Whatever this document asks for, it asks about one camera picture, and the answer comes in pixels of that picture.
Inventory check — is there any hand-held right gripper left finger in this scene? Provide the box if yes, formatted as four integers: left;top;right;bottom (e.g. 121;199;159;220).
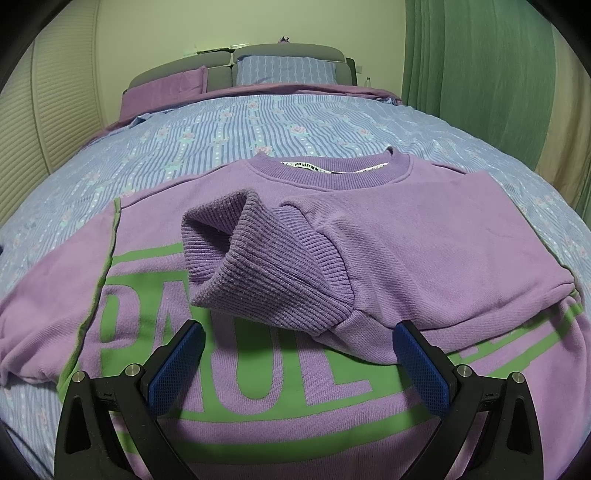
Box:
54;319;206;480

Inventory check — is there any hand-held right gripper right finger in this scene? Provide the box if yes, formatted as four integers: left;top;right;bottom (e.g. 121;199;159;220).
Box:
392;319;546;480

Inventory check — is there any purple sweatshirt with green print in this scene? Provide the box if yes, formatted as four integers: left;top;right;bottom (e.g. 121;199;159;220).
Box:
0;147;591;480

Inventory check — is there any blue striped floral blanket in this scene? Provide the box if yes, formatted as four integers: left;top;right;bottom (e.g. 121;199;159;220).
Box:
0;92;587;462

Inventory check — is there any white louvred wardrobe door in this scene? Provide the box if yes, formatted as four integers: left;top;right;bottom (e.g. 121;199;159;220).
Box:
0;60;49;232
31;0;105;171

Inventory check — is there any purple pillow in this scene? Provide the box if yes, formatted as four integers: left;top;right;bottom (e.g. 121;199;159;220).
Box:
122;65;208;121

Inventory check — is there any beige curtain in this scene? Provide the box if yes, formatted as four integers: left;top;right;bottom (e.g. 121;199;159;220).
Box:
536;32;588;190

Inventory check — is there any purple bed sheet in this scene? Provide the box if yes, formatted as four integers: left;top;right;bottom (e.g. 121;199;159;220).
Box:
90;84;403;139

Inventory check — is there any grey padded headboard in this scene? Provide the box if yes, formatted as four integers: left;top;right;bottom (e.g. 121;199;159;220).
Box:
121;42;358;121

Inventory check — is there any green curtain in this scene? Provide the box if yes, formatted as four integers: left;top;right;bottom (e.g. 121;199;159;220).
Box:
401;0;555;171

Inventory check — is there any blue striped pillow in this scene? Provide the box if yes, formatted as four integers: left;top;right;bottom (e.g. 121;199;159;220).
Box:
236;55;338;86

